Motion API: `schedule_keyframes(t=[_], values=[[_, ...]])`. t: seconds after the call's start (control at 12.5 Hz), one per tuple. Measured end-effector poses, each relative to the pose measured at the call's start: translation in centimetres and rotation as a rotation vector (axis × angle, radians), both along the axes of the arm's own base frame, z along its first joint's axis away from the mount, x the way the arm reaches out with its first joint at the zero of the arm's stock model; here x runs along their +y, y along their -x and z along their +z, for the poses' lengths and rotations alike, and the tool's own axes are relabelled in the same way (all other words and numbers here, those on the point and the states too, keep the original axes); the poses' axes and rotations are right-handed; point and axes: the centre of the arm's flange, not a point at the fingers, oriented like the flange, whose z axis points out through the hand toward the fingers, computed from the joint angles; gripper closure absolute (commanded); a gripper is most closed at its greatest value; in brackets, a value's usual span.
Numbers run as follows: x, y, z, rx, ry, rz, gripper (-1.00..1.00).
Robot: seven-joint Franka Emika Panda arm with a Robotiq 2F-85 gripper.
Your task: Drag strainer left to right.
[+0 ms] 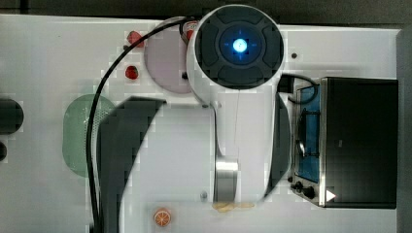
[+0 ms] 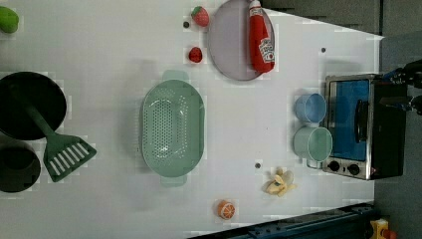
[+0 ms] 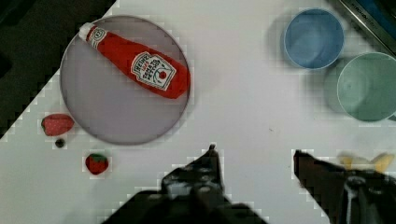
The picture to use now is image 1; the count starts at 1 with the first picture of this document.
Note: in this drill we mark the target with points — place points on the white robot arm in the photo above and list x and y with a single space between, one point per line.
235 60

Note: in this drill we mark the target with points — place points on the pink round plate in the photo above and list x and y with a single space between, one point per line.
165 60

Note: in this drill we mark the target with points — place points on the red strawberry toy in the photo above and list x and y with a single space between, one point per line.
134 36
132 73

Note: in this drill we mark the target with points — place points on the small black cup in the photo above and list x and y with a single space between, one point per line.
3 151

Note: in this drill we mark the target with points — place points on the red ketchup bottle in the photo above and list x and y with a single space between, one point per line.
186 29

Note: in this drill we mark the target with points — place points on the red strawberry toy lower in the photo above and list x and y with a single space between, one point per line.
132 73

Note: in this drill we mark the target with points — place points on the black toaster oven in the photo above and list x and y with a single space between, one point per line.
344 144

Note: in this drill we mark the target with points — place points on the peeled banana toy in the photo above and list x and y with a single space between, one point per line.
224 207

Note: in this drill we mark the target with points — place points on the green plastic strainer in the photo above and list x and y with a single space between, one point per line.
75 123

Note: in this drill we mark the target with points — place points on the large black pot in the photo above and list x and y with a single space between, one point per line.
11 116

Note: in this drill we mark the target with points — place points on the red strawberry toy upper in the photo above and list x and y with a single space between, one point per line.
134 36

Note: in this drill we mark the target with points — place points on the orange slice toy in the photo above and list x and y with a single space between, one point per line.
162 217

